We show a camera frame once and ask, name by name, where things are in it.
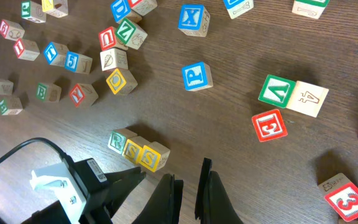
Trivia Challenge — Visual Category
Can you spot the yellow block far left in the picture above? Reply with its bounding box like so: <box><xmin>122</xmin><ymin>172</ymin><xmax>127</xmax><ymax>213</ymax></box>
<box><xmin>42</xmin><ymin>0</ymin><xmax>68</xmax><ymax>18</ymax></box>

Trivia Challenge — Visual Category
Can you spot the green B block left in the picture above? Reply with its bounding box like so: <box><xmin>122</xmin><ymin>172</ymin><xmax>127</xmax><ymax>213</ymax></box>
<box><xmin>0</xmin><ymin>96</ymin><xmax>23</xmax><ymax>116</ymax></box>

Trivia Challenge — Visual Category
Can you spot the yellow M block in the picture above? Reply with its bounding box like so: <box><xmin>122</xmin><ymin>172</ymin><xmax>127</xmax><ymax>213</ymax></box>
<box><xmin>0</xmin><ymin>79</ymin><xmax>14</xmax><ymax>95</ymax></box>

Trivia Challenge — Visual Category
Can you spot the yellow C block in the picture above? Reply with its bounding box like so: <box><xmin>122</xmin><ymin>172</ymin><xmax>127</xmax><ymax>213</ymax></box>
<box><xmin>106</xmin><ymin>68</ymin><xmax>138</xmax><ymax>95</ymax></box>

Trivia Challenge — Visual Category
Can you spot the red E block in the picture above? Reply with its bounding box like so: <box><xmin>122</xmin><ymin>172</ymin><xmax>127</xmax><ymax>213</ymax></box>
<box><xmin>252</xmin><ymin>109</ymin><xmax>288</xmax><ymax>142</ymax></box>

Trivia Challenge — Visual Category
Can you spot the blue T block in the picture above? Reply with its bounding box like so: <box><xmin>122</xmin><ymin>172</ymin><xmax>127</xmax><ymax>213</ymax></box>
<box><xmin>44</xmin><ymin>42</ymin><xmax>69</xmax><ymax>67</ymax></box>

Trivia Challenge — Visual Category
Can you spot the red Q block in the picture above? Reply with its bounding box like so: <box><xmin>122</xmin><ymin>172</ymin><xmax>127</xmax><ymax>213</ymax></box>
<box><xmin>128</xmin><ymin>0</ymin><xmax>158</xmax><ymax>16</ymax></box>

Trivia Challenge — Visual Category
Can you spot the left camera cable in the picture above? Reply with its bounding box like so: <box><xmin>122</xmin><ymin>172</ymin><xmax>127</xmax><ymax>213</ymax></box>
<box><xmin>0</xmin><ymin>137</ymin><xmax>74</xmax><ymax>177</ymax></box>

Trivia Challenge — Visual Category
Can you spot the plain 4 block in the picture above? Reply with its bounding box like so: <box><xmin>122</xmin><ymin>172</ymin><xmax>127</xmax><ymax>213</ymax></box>
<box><xmin>287</xmin><ymin>81</ymin><xmax>329</xmax><ymax>118</ymax></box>

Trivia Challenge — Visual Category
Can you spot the green R block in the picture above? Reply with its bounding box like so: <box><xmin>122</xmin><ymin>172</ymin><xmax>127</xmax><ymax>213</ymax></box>
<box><xmin>108</xmin><ymin>128</ymin><xmax>137</xmax><ymax>154</ymax></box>

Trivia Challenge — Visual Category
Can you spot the red 3 block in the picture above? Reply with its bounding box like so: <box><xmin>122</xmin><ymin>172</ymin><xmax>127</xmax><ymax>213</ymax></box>
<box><xmin>318</xmin><ymin>173</ymin><xmax>358</xmax><ymax>222</ymax></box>

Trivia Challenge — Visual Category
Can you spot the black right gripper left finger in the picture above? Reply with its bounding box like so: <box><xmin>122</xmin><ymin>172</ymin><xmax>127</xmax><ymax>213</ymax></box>
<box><xmin>132</xmin><ymin>174</ymin><xmax>184</xmax><ymax>224</ymax></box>

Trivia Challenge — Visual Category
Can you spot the green V block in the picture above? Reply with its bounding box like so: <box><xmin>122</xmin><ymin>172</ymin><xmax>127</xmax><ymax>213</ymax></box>
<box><xmin>258</xmin><ymin>74</ymin><xmax>296</xmax><ymax>108</ymax></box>

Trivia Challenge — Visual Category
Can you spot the red I block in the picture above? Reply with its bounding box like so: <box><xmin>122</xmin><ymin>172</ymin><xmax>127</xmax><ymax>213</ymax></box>
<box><xmin>13</xmin><ymin>39</ymin><xmax>40</xmax><ymax>61</ymax></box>

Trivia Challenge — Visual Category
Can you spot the green B block centre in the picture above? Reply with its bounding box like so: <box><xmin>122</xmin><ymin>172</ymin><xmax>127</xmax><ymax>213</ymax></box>
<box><xmin>35</xmin><ymin>82</ymin><xmax>62</xmax><ymax>103</ymax></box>

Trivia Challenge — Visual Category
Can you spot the blue P block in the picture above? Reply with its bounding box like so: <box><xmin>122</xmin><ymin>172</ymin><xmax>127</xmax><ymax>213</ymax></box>
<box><xmin>181</xmin><ymin>62</ymin><xmax>213</xmax><ymax>91</ymax></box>

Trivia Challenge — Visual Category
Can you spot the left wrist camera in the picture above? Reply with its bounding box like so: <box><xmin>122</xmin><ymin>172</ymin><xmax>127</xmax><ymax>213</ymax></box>
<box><xmin>30</xmin><ymin>159</ymin><xmax>109</xmax><ymax>223</ymax></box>

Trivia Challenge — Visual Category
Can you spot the red 6 block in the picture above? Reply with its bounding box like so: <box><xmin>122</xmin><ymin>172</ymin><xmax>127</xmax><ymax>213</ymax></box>
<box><xmin>0</xmin><ymin>19</ymin><xmax>25</xmax><ymax>41</ymax></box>

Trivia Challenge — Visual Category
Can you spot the leaf picture block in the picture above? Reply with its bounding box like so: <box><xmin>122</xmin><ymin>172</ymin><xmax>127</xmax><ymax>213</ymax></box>
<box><xmin>100</xmin><ymin>48</ymin><xmax>129</xmax><ymax>71</ymax></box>

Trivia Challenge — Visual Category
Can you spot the red U block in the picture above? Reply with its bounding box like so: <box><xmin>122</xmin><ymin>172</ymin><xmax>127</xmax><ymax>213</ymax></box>
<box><xmin>98</xmin><ymin>26</ymin><xmax>128</xmax><ymax>51</ymax></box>

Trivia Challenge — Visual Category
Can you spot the green b block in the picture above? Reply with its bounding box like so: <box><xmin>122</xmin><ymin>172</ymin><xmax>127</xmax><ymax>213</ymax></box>
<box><xmin>35</xmin><ymin>82</ymin><xmax>62</xmax><ymax>103</ymax></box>
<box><xmin>0</xmin><ymin>96</ymin><xmax>23</xmax><ymax>116</ymax></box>

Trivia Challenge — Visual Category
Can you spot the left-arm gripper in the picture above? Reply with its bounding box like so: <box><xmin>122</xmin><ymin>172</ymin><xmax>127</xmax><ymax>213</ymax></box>
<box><xmin>0</xmin><ymin>167</ymin><xmax>146</xmax><ymax>224</ymax></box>

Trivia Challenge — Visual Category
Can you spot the green J block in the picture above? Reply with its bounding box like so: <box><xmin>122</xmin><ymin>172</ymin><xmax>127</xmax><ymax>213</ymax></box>
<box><xmin>21</xmin><ymin>1</ymin><xmax>46</xmax><ymax>24</ymax></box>

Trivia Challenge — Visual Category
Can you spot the blue H block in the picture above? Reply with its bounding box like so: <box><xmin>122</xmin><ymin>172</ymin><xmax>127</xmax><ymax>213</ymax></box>
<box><xmin>223</xmin><ymin>0</ymin><xmax>254</xmax><ymax>19</ymax></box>

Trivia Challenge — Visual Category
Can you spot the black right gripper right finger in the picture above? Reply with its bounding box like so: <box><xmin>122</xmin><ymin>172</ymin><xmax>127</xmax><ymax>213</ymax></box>
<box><xmin>195</xmin><ymin>157</ymin><xmax>243</xmax><ymax>224</ymax></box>

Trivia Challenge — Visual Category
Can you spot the blue 5 block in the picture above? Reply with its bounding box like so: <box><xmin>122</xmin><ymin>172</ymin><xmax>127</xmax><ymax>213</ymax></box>
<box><xmin>64</xmin><ymin>51</ymin><xmax>93</xmax><ymax>75</ymax></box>

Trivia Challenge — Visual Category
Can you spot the green N block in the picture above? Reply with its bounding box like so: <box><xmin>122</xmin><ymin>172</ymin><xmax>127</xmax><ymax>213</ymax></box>
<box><xmin>292</xmin><ymin>0</ymin><xmax>329</xmax><ymax>19</ymax></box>

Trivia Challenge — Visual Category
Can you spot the blue D block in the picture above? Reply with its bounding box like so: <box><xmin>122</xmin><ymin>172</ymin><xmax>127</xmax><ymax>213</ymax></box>
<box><xmin>110</xmin><ymin>0</ymin><xmax>142</xmax><ymax>24</ymax></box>

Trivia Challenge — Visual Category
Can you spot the red Y block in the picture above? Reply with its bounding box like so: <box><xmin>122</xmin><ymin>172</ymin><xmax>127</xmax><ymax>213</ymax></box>
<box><xmin>69</xmin><ymin>83</ymin><xmax>99</xmax><ymax>108</ymax></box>

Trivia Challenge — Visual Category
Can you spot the yellow S block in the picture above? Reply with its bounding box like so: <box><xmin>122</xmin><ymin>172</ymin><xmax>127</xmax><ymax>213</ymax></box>
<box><xmin>139</xmin><ymin>141</ymin><xmax>170</xmax><ymax>172</ymax></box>
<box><xmin>122</xmin><ymin>136</ymin><xmax>150</xmax><ymax>164</ymax></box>

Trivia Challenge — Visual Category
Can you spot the blue X block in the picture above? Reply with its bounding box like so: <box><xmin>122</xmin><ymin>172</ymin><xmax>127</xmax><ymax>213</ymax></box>
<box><xmin>178</xmin><ymin>4</ymin><xmax>211</xmax><ymax>37</ymax></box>

